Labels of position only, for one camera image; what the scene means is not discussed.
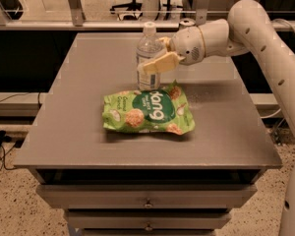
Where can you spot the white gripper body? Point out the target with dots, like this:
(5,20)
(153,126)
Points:
(188,44)

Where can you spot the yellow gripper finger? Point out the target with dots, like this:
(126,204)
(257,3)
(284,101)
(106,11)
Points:
(157,65)
(166,42)

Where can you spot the clear plastic water bottle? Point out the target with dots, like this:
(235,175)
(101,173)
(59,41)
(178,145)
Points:
(147,48)

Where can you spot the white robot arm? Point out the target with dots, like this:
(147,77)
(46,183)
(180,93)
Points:
(247,28)

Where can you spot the green rice chip bag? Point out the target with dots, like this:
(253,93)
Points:
(141,111)

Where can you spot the silver blue drink can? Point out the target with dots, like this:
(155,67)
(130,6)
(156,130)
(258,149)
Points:
(186,23)

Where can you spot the grey drawer cabinet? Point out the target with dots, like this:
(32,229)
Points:
(67,144)

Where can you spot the upper grey drawer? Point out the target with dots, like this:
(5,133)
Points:
(135,196)

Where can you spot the grey drawer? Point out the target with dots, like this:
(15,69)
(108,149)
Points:
(138,219)
(135,196)

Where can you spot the upper drawer knob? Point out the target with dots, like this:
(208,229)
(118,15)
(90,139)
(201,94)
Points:
(148,204)

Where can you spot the drawer knob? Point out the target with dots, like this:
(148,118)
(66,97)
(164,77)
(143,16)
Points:
(148,204)
(148,227)

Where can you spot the lower drawer knob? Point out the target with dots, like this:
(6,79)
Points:
(148,227)

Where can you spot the lower grey drawer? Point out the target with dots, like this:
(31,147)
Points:
(138,219)

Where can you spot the metal railing frame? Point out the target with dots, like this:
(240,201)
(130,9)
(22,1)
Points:
(97,14)

